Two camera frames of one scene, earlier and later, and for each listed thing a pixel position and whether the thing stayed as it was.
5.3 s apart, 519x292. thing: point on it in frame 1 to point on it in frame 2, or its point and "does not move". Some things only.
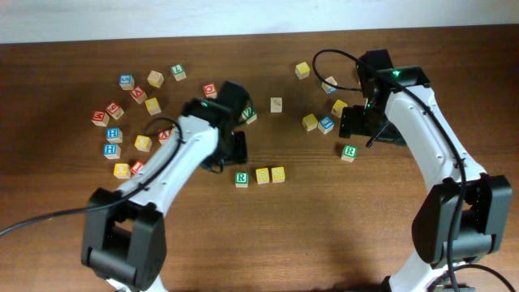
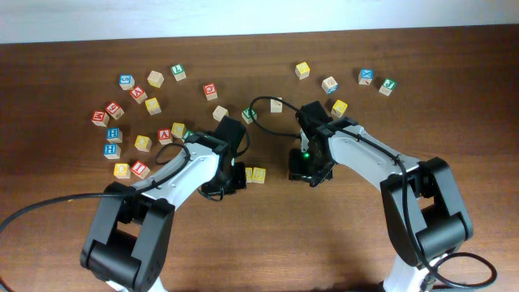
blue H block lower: [111, 151] does not move
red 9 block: [114, 110] does not move
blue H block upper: [114, 135] does not move
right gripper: [351, 122] to [298, 170]
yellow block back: [302, 70] does not move
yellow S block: [262, 175] to [249, 174]
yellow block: [153, 106] does not move
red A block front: [164, 135] does not move
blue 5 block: [126, 82] does not move
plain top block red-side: [276, 105] does not move
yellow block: [278, 174] to [259, 175]
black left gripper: [241, 155] to [239, 183]
